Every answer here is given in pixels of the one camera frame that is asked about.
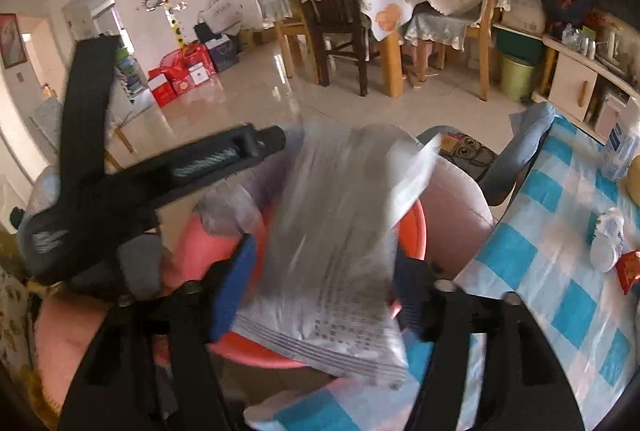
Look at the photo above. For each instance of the large yellow pear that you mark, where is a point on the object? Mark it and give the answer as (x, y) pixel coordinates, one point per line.
(631, 180)

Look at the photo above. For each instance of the light wooden chair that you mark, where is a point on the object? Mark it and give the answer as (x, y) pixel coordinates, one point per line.
(428, 26)

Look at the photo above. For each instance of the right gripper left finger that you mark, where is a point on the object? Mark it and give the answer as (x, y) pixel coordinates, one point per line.
(227, 281)

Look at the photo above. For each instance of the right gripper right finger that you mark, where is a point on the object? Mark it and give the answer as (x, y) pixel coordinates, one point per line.
(413, 284)

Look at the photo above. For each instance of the light wooden dining table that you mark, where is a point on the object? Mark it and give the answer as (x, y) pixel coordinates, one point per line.
(384, 19)

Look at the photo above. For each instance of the white TV cabinet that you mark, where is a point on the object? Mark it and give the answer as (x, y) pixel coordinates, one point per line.
(575, 86)

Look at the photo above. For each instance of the white wrapper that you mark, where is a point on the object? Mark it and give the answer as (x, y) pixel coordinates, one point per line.
(608, 240)

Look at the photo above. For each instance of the silver foil bag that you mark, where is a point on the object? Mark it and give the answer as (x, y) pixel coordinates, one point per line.
(330, 203)

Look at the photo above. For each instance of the white yogurt bottle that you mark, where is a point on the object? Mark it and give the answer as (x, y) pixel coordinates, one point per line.
(623, 142)

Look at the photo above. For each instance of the blue checkered tablecloth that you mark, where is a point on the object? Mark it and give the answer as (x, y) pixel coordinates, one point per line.
(540, 249)

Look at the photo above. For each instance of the red gift boxes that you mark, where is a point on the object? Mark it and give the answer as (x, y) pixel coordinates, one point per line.
(179, 72)

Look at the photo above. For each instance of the pink plastic basin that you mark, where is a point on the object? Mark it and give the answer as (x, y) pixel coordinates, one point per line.
(308, 306)

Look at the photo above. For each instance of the red snack packet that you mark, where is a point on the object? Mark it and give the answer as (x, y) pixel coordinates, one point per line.
(628, 270)

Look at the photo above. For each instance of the green trash bin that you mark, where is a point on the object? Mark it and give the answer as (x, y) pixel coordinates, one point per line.
(516, 78)

